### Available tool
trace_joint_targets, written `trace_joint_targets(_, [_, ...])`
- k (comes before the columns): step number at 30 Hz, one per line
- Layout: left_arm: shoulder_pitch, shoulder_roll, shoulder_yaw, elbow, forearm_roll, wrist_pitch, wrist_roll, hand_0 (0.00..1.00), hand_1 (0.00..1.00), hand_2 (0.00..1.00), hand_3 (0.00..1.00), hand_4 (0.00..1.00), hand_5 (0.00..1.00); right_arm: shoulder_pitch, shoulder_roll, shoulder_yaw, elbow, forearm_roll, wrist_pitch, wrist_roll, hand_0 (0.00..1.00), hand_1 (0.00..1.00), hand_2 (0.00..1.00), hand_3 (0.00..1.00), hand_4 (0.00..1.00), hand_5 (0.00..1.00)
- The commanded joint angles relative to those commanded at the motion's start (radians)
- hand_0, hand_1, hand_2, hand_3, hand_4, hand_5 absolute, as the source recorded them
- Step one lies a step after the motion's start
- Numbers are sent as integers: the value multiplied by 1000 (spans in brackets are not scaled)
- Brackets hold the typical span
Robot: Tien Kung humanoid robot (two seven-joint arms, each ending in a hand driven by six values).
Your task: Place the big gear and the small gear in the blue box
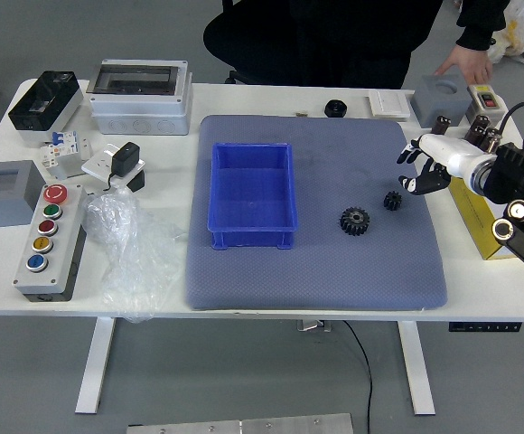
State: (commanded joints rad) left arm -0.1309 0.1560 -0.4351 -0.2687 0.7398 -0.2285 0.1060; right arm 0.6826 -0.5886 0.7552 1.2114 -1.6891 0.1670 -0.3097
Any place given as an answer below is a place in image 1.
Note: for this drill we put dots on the grey box with round hole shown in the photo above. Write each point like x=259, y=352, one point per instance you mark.
x=438, y=101

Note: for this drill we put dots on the silver under-table bracket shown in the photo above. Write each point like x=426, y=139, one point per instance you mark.
x=314, y=325

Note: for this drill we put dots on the person's left hand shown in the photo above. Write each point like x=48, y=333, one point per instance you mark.
x=472, y=63

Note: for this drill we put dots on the white and blue circuit breaker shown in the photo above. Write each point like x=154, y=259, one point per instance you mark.
x=61, y=151

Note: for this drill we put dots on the black table control panel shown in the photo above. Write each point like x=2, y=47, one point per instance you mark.
x=484, y=326

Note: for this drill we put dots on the black-lidded white enclosure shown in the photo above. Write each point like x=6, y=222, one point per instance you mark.
x=45, y=101

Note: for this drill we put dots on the person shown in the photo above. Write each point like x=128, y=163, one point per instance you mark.
x=357, y=36

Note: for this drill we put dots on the black power adapter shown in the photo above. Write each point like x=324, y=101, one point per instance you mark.
x=124, y=158

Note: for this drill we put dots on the big black gear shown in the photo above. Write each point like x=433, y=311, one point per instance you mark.
x=354, y=221

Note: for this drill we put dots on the small white bracket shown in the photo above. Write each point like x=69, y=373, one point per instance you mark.
x=86, y=149

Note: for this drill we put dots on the grey five-button control box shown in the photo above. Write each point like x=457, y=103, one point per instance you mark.
x=45, y=253

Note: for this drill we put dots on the white table leg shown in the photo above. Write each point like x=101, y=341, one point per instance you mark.
x=418, y=366
x=95, y=366

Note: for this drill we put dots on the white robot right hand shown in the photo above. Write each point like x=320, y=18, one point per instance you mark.
x=442, y=147

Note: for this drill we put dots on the blue-grey mat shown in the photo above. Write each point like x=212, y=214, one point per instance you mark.
x=334, y=280

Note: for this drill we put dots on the blue plastic box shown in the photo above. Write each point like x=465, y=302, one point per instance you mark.
x=250, y=194

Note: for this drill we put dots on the black office chair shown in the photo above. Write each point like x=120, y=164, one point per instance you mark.
x=235, y=36

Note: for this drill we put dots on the small black block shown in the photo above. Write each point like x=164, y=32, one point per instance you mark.
x=137, y=182

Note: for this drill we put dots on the small black gear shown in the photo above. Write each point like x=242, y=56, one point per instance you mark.
x=392, y=200

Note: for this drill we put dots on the silver metal plate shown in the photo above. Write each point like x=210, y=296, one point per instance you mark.
x=244, y=425

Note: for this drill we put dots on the grey cube with square hole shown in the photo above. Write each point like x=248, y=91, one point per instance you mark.
x=22, y=203

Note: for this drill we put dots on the grey enclosure with clear lid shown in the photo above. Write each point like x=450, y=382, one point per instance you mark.
x=140, y=108

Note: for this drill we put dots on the clear plastic bag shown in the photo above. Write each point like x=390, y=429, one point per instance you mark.
x=126, y=253

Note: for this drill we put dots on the white wall socket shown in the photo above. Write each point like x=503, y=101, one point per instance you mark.
x=97, y=165

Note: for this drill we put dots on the black hex nut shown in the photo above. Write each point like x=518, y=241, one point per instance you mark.
x=335, y=107

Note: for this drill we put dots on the yellow and white cardboard box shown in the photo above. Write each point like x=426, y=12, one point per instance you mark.
x=474, y=217

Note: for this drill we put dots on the white wall switch plate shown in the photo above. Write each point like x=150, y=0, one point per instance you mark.
x=388, y=104

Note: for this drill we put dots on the grey red-black switch box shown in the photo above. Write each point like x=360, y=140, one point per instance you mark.
x=488, y=101

